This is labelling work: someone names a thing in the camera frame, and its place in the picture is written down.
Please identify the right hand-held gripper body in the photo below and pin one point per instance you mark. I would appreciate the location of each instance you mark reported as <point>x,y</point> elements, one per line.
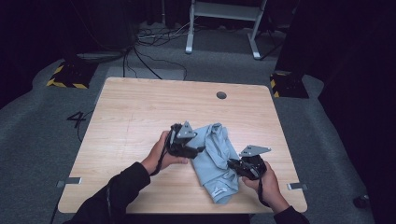
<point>253,166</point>

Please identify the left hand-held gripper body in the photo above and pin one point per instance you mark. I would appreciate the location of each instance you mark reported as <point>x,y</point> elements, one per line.
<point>179,141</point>

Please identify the light blue printed t-shirt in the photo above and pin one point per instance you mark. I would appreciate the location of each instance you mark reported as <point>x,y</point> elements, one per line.
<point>214,161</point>

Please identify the person's left hand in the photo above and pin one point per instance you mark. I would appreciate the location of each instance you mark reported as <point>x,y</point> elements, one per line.
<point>158,157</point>

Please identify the person's right hand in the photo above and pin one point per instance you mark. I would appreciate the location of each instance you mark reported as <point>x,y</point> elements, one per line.
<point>269,189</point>

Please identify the dark round table grommet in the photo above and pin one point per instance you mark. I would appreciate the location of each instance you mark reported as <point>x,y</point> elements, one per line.
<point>221,95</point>

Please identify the yellow black striped base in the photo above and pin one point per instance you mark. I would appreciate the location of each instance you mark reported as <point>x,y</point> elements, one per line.
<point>288,85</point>
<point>70,76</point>

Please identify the dark round floor object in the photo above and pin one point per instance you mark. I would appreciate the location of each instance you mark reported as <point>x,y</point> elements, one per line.
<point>360,201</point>

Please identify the white metal stand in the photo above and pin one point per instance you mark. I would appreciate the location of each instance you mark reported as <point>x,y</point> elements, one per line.
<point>224,11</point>

